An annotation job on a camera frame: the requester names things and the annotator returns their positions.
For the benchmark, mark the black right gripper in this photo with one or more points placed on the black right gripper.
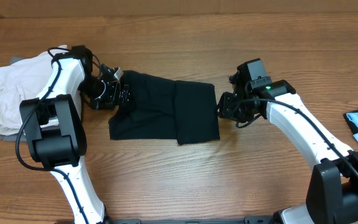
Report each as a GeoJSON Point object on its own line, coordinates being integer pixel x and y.
{"type": "Point", "coordinates": [226, 110]}

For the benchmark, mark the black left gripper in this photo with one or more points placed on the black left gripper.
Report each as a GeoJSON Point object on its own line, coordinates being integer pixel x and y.
{"type": "Point", "coordinates": [113, 99]}

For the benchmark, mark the black t-shirt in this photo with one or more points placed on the black t-shirt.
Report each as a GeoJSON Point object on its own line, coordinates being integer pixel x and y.
{"type": "Point", "coordinates": [159, 108]}

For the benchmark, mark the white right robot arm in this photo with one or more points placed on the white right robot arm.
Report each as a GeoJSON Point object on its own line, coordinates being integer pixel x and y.
{"type": "Point", "coordinates": [332, 195]}

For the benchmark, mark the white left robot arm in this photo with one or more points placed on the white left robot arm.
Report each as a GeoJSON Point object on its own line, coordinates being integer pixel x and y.
{"type": "Point", "coordinates": [52, 125]}

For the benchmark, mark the grey folded garment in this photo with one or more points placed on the grey folded garment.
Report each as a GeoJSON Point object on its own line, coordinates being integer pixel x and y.
{"type": "Point", "coordinates": [13, 136]}

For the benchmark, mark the white folded garment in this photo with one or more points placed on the white folded garment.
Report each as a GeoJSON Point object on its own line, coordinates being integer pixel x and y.
{"type": "Point", "coordinates": [30, 78]}

